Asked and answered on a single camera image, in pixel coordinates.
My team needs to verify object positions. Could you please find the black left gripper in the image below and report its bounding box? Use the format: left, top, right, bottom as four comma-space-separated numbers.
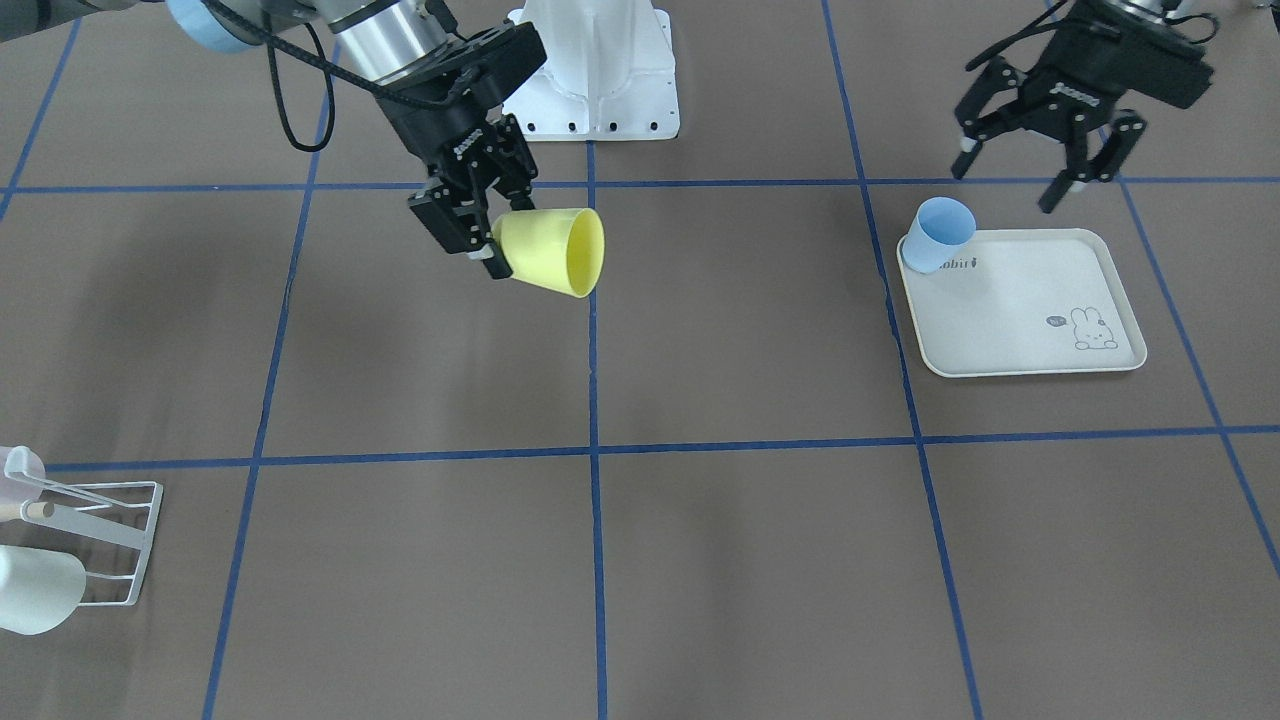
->
951, 20, 1213, 214

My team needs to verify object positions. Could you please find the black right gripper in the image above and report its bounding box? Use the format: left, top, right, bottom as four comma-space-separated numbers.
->
376, 20, 547, 281

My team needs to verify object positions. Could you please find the yellow plastic cup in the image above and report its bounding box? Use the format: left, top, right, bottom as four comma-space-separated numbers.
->
493, 208, 605, 299

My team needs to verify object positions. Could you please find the cream plastic cup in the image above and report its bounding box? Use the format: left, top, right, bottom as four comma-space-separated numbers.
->
1, 544, 87, 635

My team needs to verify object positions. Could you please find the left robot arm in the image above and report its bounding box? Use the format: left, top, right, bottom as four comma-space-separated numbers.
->
950, 1, 1213, 213

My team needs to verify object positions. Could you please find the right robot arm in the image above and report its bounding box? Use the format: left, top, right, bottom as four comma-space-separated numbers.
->
166, 1, 547, 279

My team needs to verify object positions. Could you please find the cream bunny serving tray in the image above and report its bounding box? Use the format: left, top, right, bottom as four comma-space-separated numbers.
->
899, 228, 1148, 378

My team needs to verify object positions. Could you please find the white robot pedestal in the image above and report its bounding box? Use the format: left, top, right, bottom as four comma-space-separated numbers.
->
502, 1, 681, 142

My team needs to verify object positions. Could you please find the white wire cup rack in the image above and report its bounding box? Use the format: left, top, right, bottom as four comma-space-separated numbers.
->
3, 479, 165, 607

